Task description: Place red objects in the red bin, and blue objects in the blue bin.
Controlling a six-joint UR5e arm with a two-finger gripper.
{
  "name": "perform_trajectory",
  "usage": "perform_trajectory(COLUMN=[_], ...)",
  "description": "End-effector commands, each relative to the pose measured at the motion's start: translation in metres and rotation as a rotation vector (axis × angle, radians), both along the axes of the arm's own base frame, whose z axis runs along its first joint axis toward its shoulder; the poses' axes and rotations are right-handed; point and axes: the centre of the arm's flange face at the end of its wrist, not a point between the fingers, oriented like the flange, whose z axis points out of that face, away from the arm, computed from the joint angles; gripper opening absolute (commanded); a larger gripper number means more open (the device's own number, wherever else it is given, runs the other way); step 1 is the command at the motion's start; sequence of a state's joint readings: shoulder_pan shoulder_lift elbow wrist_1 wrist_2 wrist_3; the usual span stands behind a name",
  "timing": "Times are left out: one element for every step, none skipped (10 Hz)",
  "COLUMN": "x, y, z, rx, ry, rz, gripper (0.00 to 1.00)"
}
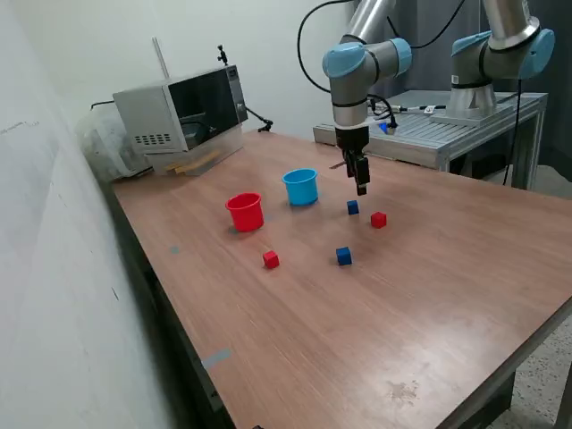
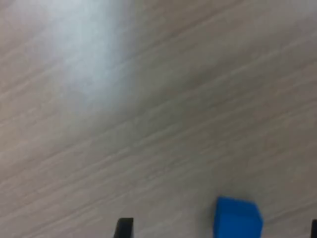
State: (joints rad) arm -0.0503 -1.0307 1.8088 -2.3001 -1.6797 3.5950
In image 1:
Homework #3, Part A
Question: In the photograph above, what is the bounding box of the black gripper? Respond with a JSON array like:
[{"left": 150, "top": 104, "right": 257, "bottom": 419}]
[{"left": 335, "top": 126, "right": 371, "bottom": 197}]

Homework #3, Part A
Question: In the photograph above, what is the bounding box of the blue plastic bin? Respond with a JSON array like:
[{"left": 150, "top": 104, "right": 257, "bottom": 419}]
[{"left": 281, "top": 167, "right": 320, "bottom": 207}]

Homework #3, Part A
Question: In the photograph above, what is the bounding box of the red plastic bin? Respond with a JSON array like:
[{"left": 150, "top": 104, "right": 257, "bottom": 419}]
[{"left": 224, "top": 191, "right": 265, "bottom": 233}]

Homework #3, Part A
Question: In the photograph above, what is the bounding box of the aluminium profile mounting table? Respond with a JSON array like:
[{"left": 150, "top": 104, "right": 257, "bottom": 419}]
[{"left": 312, "top": 90, "right": 550, "bottom": 191}]

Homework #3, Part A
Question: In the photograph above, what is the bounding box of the dark grey curtain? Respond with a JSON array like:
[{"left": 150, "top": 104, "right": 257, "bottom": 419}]
[{"left": 346, "top": 0, "right": 572, "bottom": 198}]

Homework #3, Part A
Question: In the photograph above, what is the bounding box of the silver microwave oven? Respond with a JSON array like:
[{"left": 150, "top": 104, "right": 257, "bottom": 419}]
[{"left": 112, "top": 64, "right": 249, "bottom": 156}]

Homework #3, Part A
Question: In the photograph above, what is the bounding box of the white thin rod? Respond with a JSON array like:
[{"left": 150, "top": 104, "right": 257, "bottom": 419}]
[{"left": 151, "top": 37, "right": 172, "bottom": 81}]

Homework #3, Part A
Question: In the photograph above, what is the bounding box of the clear plastic bag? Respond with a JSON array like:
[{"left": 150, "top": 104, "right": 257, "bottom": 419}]
[{"left": 75, "top": 109, "right": 153, "bottom": 182}]

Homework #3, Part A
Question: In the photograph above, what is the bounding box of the black camera cable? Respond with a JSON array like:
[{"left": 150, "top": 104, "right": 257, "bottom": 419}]
[{"left": 366, "top": 93, "right": 397, "bottom": 130}]

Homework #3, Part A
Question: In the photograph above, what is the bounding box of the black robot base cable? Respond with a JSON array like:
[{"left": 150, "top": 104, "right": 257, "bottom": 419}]
[{"left": 391, "top": 103, "right": 448, "bottom": 114}]

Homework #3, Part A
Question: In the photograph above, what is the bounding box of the aluminium base plate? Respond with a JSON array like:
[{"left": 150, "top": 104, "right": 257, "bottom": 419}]
[{"left": 428, "top": 98, "right": 514, "bottom": 129}]

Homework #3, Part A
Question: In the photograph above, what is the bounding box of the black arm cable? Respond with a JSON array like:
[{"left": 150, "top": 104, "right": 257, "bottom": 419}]
[{"left": 297, "top": 0, "right": 466, "bottom": 95}]

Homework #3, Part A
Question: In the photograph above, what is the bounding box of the thick black hanging cable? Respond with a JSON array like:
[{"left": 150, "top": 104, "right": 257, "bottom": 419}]
[{"left": 502, "top": 78, "right": 524, "bottom": 187}]

